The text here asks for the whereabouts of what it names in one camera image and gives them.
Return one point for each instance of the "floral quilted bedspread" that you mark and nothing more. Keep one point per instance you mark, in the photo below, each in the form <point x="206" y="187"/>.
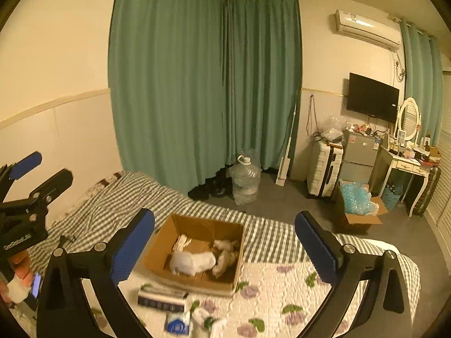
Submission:
<point x="267" y="299"/>

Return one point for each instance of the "beige plush toy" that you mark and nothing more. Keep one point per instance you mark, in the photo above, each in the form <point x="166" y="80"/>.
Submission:
<point x="225" y="261"/>

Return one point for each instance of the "black wall television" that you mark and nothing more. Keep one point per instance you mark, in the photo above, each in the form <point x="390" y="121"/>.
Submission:
<point x="372" y="98"/>

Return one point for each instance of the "white louvered door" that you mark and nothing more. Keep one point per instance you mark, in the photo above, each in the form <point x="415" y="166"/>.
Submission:
<point x="442" y="169"/>

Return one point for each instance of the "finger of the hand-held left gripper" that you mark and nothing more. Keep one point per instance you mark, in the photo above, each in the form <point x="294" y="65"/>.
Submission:
<point x="53" y="183"/>
<point x="26" y="163"/>

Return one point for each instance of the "white sock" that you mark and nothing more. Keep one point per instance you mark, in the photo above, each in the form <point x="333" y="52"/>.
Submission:
<point x="206" y="318"/>

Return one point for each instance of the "narrow green curtain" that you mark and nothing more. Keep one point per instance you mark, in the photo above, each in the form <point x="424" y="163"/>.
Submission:
<point x="264" y="84"/>

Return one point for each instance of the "green window curtain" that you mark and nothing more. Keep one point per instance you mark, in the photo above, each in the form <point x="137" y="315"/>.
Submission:
<point x="421" y="88"/>

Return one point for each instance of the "cardboard box with flaps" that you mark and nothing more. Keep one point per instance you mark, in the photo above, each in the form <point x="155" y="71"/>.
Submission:
<point x="359" y="222"/>

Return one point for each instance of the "dark hard suitcase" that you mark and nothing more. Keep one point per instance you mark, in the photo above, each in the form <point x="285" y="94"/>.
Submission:
<point x="428" y="190"/>

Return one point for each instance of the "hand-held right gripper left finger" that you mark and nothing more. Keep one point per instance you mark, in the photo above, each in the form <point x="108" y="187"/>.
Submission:
<point x="132" y="250"/>

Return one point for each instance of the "clear plastic bag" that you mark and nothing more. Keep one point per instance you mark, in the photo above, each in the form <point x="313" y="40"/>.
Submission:
<point x="333" y="126"/>

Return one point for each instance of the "blue plastic basket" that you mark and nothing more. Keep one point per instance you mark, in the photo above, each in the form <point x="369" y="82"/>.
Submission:
<point x="391" y="193"/>

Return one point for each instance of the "blue and white packet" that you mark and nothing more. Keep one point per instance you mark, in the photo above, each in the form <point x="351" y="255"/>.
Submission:
<point x="178" y="324"/>

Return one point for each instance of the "person's left hand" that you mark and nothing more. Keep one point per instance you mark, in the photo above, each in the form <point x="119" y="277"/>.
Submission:
<point x="19" y="271"/>

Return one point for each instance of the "wide green curtain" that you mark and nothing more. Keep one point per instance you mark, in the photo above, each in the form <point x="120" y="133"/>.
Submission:
<point x="165" y="88"/>

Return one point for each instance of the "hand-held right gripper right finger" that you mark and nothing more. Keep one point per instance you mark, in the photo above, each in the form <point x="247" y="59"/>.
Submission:
<point x="317" y="250"/>

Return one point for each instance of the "white vanity table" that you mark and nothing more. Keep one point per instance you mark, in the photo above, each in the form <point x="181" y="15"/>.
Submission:
<point x="405" y="165"/>

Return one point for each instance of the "white air conditioner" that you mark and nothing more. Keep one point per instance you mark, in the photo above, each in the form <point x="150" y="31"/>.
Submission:
<point x="366" y="28"/>

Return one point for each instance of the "grey mini fridge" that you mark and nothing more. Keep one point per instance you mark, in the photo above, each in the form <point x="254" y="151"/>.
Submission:
<point x="359" y="155"/>

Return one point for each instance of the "pile of dark shoes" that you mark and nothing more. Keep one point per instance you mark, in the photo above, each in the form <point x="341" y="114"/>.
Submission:
<point x="211" y="186"/>

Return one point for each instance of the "small white plush toy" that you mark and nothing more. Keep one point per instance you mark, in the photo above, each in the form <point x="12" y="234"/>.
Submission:
<point x="225" y="243"/>

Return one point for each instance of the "white flat mop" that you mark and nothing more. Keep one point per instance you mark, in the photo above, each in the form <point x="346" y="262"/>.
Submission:
<point x="286" y="169"/>

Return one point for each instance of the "clear large water bottle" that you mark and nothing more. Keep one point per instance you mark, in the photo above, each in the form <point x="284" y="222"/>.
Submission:
<point x="245" y="181"/>

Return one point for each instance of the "pile of blue plastic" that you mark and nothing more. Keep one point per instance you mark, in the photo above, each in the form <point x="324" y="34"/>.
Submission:
<point x="356" y="199"/>

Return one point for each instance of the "white oval vanity mirror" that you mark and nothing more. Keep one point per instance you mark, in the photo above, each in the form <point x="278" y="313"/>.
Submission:
<point x="410" y="118"/>

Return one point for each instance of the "white hard suitcase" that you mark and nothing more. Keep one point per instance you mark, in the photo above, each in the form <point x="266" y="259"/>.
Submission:
<point x="324" y="169"/>

